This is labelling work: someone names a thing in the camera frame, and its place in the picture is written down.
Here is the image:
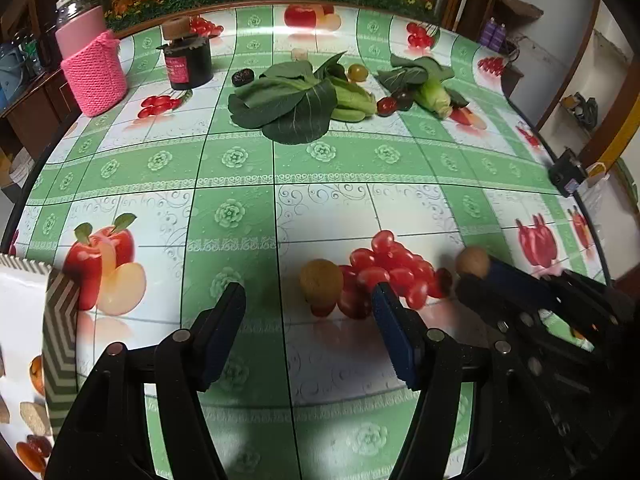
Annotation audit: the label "pink bottle with knit sleeve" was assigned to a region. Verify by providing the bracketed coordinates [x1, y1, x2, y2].
[54, 0, 129, 117]

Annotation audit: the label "tools on shelf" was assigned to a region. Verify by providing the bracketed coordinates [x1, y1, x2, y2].
[562, 92, 599, 129]

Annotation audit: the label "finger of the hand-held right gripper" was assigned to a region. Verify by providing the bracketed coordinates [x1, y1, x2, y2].
[489, 257, 637, 332]
[456, 274, 601, 377]

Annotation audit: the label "white plastic bag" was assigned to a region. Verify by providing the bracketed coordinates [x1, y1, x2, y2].
[585, 161, 622, 211]

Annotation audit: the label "large bok choy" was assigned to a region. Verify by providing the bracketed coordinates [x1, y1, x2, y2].
[227, 51, 377, 145]

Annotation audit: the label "small wooden table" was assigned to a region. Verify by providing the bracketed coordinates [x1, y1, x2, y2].
[500, 62, 525, 100]

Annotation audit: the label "white box with striped rim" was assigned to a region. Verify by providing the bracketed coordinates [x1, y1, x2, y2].
[0, 253, 82, 480]

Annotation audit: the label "wooden cabinet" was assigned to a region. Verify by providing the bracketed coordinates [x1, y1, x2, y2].
[0, 67, 87, 163]

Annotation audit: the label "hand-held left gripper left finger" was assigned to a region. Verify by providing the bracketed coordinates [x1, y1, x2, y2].
[45, 282, 247, 480]

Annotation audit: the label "yellow pole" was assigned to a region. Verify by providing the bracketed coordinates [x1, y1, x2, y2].
[594, 97, 640, 177]

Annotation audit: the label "small black device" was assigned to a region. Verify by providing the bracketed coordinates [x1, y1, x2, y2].
[548, 149, 587, 197]

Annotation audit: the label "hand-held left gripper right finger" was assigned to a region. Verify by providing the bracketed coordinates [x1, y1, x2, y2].
[371, 281, 526, 480]

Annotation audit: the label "blue water jug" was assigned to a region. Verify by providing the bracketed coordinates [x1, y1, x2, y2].
[0, 42, 27, 111]

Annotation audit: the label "black jar with cork lid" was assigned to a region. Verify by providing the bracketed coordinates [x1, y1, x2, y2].
[157, 17, 215, 91]

